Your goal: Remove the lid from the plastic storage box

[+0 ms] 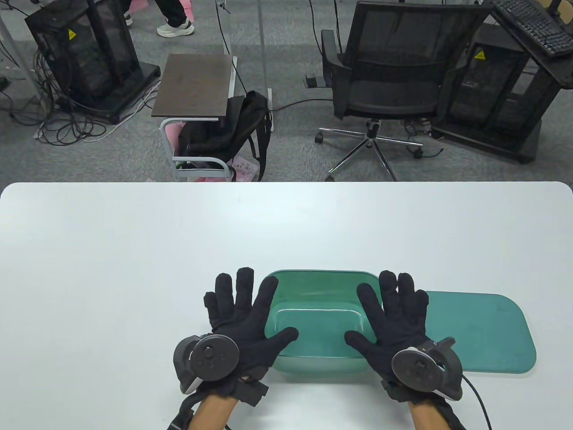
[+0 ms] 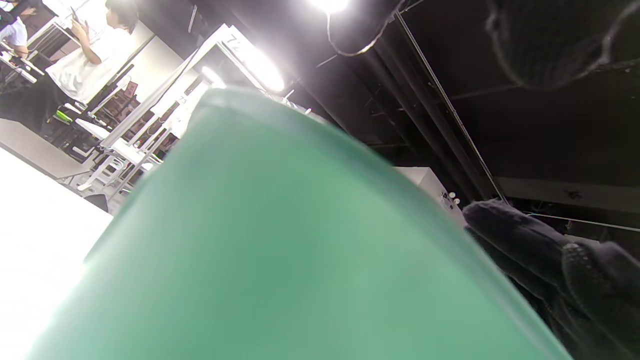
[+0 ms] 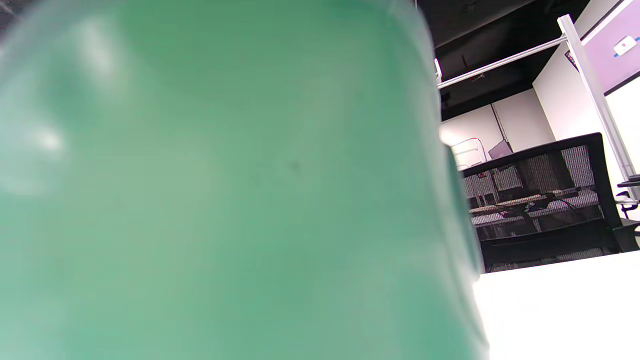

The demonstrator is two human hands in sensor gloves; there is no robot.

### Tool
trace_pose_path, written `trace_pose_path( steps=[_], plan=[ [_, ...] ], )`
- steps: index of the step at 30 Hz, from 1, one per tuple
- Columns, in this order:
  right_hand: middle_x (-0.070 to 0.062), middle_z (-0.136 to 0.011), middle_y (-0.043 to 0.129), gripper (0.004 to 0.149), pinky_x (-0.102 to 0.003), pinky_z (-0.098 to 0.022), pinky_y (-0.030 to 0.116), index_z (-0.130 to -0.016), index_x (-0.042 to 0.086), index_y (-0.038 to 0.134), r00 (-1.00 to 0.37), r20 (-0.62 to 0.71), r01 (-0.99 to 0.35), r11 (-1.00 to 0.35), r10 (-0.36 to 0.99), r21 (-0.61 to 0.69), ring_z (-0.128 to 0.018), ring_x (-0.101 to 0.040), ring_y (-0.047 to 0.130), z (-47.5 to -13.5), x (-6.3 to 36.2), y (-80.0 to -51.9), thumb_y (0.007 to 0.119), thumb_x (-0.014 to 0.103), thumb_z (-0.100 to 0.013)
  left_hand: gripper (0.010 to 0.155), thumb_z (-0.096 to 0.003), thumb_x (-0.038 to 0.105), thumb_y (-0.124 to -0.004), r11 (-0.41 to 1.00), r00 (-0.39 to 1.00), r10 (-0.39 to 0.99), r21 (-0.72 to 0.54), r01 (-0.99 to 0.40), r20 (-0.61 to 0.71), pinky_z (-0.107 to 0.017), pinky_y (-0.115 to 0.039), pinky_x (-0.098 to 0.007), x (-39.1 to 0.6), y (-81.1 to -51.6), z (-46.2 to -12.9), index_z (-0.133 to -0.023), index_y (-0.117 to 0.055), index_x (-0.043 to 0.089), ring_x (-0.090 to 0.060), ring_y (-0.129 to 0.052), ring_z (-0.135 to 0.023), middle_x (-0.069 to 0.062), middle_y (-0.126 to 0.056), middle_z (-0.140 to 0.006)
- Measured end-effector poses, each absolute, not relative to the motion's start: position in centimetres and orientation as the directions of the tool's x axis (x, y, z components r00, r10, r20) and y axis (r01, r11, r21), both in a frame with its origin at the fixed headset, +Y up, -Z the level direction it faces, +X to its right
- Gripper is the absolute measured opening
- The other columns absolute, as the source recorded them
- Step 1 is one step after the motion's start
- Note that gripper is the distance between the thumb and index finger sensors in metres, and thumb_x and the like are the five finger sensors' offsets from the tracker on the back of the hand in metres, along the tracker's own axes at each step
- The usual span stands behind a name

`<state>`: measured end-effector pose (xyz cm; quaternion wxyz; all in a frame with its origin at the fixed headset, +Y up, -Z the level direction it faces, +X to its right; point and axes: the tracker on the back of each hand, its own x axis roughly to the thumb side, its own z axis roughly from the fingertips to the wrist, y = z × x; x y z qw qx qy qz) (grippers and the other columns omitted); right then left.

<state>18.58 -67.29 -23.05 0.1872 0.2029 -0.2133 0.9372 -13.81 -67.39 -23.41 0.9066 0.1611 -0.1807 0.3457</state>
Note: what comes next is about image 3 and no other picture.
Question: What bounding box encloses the green translucent plastic container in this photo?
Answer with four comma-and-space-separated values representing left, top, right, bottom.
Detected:
0, 0, 491, 360

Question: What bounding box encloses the black mesh office chair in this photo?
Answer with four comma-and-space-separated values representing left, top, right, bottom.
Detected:
459, 132, 640, 274

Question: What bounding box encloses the black chair armrest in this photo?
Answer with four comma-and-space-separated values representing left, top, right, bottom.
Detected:
616, 174, 640, 221

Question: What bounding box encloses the white wire cart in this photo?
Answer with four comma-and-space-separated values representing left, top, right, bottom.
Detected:
450, 137, 489, 171

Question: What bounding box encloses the white metal frame bar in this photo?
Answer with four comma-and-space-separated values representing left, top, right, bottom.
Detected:
437, 35, 569, 90

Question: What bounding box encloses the white metal frame post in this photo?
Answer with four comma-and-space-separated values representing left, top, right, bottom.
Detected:
557, 14, 640, 187

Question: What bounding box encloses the wall display screen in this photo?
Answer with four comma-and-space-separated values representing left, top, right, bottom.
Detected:
564, 0, 640, 97

